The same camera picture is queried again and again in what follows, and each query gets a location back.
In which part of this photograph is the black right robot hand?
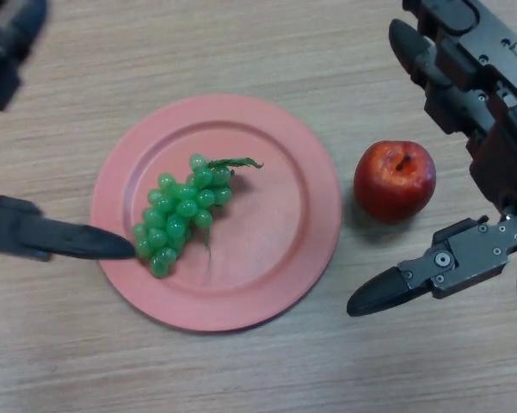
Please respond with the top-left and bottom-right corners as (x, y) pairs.
(346, 0), (517, 318)

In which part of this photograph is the green grape bunch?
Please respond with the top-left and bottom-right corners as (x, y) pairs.
(132, 153), (265, 285)

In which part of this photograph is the red apple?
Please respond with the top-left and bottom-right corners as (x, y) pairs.
(353, 140), (437, 224)

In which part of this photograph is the pink round plate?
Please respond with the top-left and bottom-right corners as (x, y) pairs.
(89, 94), (343, 333)

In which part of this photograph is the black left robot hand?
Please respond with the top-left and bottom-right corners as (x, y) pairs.
(0, 0), (137, 263)

